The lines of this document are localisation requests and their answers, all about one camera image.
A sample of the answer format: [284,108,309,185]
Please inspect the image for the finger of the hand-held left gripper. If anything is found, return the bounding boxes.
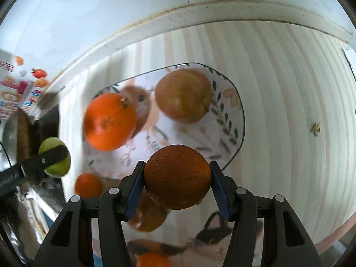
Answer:
[0,146,70,198]

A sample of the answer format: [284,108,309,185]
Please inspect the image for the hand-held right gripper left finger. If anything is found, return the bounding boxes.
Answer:
[33,161,146,267]

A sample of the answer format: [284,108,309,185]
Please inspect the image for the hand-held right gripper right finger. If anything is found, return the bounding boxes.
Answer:
[208,161,324,267]

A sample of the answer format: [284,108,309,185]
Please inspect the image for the green apple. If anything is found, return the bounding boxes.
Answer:
[38,137,71,178]

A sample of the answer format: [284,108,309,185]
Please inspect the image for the brown passion fruit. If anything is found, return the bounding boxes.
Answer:
[155,69,213,123]
[128,189,169,233]

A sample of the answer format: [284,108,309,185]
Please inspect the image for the dark orange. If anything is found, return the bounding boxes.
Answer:
[144,145,212,210]

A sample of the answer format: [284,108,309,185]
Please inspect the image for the small orange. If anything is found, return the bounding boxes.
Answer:
[137,252,170,267]
[75,173,104,199]

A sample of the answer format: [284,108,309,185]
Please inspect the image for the floral glass plate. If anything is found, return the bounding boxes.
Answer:
[82,63,246,180]

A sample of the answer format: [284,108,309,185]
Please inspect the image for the steel wok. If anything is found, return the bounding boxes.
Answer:
[1,108,37,173]

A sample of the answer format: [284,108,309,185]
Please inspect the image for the black stove top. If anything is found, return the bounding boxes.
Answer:
[35,89,61,148]

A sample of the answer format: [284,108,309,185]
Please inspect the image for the large bright orange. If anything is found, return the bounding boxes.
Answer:
[84,93,138,151]

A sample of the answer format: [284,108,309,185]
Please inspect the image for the colourful wall stickers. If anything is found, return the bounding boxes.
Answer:
[0,56,51,119]

